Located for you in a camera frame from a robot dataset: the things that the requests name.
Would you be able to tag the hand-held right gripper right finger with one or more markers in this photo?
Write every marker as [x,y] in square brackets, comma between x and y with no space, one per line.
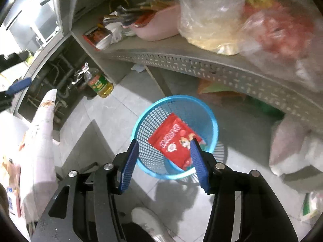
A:
[199,167]

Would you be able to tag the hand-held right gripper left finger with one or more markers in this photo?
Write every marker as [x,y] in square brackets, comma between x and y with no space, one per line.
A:
[128,167]

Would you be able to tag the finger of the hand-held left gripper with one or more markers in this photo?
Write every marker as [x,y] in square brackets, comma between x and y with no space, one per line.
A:
[12,58]
[20,85]

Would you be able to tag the red snack packet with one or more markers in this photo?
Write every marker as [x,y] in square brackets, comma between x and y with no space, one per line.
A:
[174,138]

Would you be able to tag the blue plastic mesh basket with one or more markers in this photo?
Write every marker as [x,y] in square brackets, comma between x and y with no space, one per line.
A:
[156,116]

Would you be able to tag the grey kitchen counter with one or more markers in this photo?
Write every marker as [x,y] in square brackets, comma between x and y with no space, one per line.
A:
[37,65]

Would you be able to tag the metal faucet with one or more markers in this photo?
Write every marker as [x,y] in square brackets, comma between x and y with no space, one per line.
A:
[37,39]

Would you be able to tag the sink drain pipes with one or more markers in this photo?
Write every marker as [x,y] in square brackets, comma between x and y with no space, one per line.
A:
[60,80]

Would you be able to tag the kitchen window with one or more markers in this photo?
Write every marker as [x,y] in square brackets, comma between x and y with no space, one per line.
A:
[32,20]

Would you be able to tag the person's white shoe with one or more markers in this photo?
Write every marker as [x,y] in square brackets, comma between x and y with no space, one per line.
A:
[149,221]

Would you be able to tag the clear plastic bottle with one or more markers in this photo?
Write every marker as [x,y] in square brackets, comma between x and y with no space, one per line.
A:
[82,74]

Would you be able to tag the orange bag under shelf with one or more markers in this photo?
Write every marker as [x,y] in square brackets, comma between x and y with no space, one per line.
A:
[217,89]

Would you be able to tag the yellow cooking oil bottle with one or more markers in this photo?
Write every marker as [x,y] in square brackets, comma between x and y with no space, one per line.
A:
[101,85]

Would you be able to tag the red printed packet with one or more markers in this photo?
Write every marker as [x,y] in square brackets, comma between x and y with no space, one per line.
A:
[97,34]

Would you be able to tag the white plastic bag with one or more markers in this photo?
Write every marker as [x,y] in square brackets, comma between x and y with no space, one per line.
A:
[292,146]

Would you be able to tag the white crumpled cloth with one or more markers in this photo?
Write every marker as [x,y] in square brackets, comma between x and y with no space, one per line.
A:
[138,68]

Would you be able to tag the grey kitchen shelf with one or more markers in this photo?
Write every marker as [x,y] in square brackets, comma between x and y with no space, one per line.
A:
[176,53]

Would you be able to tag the bundle of metal utensils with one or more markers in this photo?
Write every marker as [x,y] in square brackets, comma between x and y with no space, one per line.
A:
[123,16]

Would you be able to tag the green white packet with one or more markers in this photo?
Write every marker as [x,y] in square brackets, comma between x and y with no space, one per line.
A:
[311,206]

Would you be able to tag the pink plastic basin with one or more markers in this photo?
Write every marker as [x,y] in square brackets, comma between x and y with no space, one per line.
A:
[161,27]

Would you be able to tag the clear bag with yellow food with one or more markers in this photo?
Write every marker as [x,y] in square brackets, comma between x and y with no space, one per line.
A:
[212,17]

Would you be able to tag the clear bag with red food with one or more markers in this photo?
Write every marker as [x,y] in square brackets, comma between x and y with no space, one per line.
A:
[282,35]

